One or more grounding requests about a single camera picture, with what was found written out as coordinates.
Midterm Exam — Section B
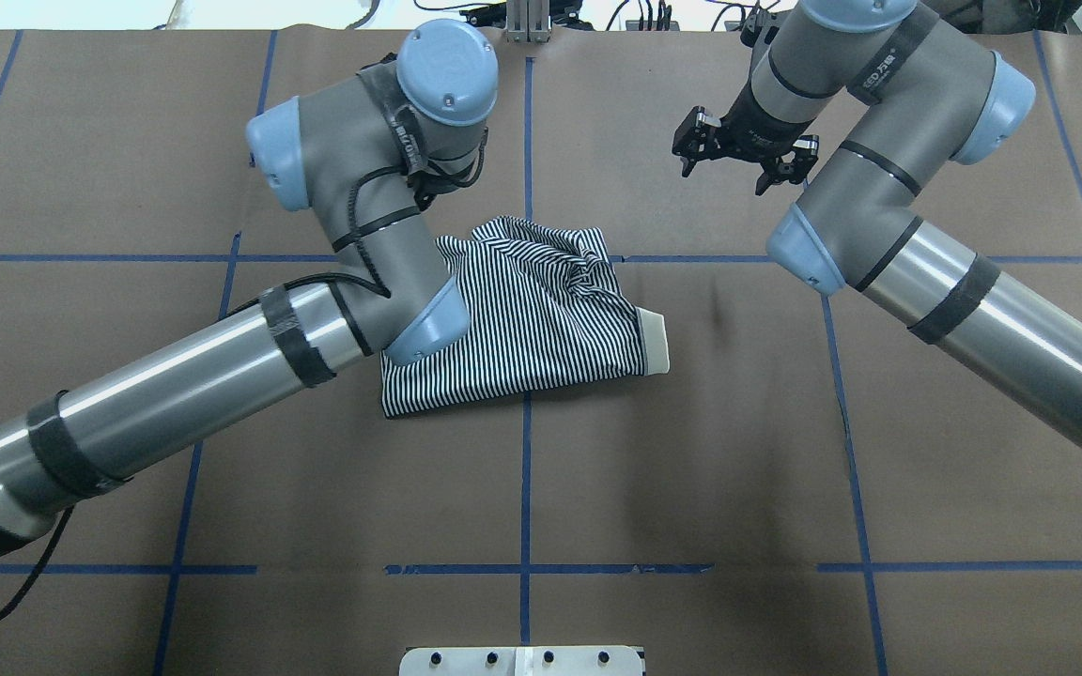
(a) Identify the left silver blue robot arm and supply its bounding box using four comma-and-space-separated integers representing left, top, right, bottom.
0, 19, 499, 557

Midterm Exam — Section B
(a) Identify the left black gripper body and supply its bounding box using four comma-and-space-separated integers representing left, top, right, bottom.
412, 131, 489, 211

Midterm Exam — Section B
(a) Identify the aluminium frame post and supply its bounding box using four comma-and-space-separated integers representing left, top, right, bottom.
505, 0, 552, 44

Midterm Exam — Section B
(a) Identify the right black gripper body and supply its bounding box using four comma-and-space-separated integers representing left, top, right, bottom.
672, 28, 822, 189

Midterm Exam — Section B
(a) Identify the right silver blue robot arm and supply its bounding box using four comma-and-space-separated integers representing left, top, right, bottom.
672, 1, 1082, 450

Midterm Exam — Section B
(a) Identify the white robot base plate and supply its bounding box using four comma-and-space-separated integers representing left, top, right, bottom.
398, 645, 647, 675

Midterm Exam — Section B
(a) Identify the navy white striped polo shirt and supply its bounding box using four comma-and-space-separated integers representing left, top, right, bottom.
379, 215, 671, 419

